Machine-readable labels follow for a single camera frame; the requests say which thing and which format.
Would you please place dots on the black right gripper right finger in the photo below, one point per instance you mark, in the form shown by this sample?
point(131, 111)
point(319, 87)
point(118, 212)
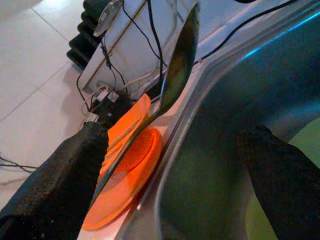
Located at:
point(282, 187)

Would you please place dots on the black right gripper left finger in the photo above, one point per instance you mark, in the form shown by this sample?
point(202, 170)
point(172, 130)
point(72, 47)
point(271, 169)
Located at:
point(50, 187)

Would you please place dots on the orange plastic bowl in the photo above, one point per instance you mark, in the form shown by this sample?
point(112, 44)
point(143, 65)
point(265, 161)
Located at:
point(135, 112)

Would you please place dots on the green plate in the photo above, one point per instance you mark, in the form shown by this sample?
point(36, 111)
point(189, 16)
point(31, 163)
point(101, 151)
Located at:
point(310, 142)

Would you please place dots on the orange plastic plate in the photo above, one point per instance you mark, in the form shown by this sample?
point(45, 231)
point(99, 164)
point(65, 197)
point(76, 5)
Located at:
point(140, 162)

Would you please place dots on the black power strip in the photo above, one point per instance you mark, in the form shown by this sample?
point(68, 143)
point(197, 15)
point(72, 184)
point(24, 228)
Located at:
point(112, 110)

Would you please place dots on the stainless steel sink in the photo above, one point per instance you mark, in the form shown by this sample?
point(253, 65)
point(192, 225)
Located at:
point(225, 105)

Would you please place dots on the white usb charger plug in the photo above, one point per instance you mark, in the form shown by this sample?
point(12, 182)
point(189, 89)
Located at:
point(101, 93)

